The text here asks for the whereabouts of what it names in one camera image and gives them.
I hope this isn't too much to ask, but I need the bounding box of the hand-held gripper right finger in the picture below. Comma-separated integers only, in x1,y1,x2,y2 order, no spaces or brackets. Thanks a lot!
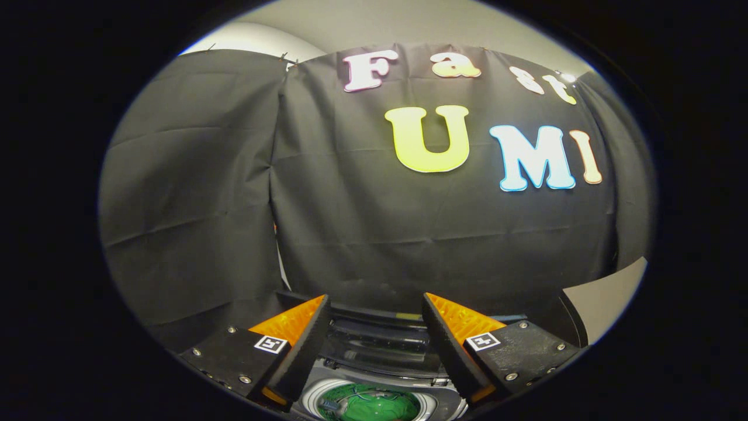
422,292,586,407

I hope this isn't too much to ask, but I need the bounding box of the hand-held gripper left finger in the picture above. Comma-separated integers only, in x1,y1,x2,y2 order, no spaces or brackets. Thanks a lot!
177,294,333,413

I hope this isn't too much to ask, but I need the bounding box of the green polo shirt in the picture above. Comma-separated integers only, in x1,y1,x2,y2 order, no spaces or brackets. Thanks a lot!
318,383,421,421

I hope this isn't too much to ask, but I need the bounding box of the black backdrop cloth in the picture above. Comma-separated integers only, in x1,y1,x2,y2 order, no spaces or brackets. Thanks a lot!
98,42,655,351

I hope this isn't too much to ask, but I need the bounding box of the beige cabinet with dark frame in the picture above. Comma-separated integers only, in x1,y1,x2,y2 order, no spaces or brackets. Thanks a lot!
555,257,648,348

